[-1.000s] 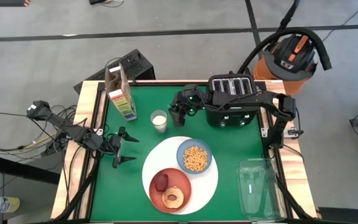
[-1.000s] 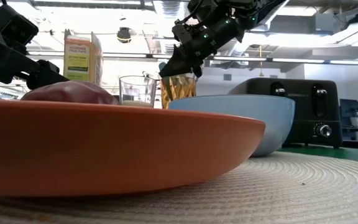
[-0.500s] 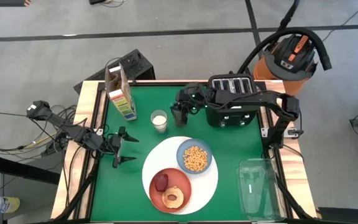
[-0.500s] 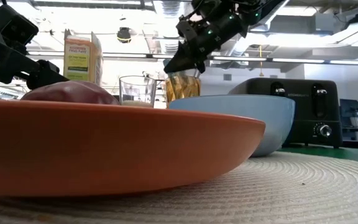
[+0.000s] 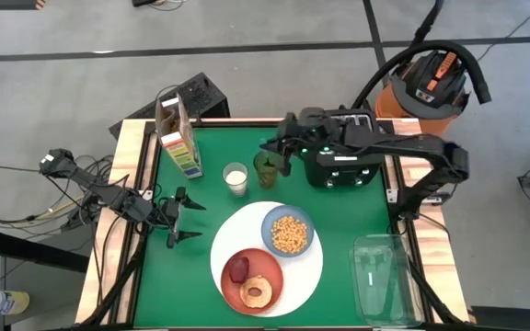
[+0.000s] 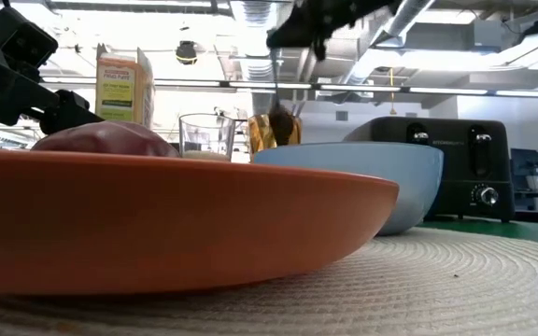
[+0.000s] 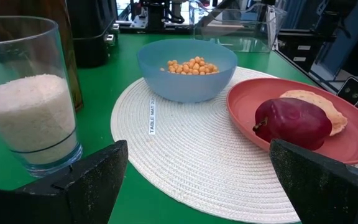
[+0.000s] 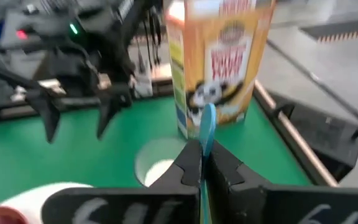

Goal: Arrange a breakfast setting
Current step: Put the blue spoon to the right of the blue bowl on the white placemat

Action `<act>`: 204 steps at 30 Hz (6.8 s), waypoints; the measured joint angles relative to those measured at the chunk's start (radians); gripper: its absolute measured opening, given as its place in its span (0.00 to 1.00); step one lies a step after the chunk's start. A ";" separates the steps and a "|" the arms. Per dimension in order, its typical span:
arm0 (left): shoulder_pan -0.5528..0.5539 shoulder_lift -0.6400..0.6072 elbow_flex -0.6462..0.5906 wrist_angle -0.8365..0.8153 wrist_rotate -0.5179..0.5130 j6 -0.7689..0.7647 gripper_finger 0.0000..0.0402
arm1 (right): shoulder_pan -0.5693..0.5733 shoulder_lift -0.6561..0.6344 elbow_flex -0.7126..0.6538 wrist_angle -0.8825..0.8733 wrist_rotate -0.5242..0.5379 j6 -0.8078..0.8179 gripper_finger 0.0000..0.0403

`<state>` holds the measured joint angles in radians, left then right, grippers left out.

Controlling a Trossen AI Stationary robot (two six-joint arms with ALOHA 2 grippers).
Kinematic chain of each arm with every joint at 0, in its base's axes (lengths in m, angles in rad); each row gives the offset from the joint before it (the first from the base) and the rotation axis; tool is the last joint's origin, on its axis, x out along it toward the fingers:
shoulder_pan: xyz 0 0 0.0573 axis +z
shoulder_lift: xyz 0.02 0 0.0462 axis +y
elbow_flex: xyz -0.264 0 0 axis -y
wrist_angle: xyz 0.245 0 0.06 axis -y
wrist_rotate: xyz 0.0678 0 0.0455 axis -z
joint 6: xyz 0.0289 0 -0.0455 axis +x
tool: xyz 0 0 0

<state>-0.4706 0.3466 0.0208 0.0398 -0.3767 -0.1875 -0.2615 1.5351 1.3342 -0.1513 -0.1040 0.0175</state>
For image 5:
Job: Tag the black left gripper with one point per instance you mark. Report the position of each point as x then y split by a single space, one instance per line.
176 216

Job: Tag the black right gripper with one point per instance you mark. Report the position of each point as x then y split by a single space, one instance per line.
311 133

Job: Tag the red apple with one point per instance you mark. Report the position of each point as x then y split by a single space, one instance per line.
238 269

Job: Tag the panda cereal box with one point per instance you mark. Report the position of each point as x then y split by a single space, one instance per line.
180 142

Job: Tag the toasted bagel half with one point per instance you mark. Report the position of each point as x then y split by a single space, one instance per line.
246 294

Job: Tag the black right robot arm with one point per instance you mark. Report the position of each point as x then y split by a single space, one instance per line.
407 147

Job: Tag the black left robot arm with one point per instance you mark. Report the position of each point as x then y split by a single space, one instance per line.
108 195

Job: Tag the white woven round placemat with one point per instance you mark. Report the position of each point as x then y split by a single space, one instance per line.
237 230

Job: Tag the clear glass of milk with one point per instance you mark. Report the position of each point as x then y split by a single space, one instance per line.
235 179

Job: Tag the black four-slot toaster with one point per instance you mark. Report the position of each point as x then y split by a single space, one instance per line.
343 172

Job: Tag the light blue bowl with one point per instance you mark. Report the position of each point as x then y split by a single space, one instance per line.
267 230

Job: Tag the yellow chickpeas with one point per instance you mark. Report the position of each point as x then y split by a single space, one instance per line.
289 234

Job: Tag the orange-red plate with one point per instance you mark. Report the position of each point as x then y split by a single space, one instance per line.
265 264

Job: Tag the black perforated computer case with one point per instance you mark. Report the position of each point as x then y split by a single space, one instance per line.
200 94

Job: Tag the orange black shop vacuum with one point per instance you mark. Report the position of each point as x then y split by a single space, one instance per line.
426 96

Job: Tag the clear plastic container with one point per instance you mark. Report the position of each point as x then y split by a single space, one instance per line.
384 285

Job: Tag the yellow white bottle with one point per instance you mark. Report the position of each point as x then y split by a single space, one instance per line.
14 302

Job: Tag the black orange striped case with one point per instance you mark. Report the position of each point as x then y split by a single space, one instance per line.
16 4

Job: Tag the black floor box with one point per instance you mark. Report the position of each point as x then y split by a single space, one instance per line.
513 318

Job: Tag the black frame strut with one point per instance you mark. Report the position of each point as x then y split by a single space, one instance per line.
122 276
430 294

